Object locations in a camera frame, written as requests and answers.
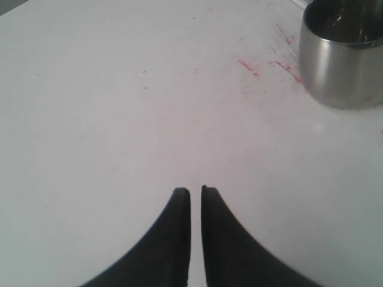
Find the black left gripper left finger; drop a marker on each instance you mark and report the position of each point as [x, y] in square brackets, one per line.
[162, 256]

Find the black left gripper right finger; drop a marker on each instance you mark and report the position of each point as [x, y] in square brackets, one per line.
[232, 257]

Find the stainless steel cup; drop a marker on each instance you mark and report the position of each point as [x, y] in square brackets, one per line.
[340, 53]

